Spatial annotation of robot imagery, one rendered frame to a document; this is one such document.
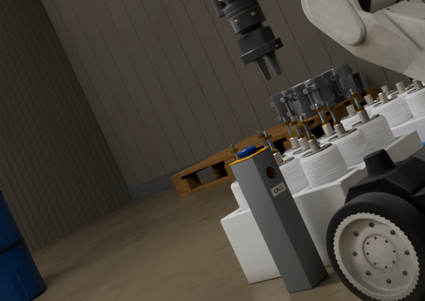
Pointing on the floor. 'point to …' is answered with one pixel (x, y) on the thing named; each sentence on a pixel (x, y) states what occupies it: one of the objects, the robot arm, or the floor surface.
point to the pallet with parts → (293, 97)
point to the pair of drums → (16, 262)
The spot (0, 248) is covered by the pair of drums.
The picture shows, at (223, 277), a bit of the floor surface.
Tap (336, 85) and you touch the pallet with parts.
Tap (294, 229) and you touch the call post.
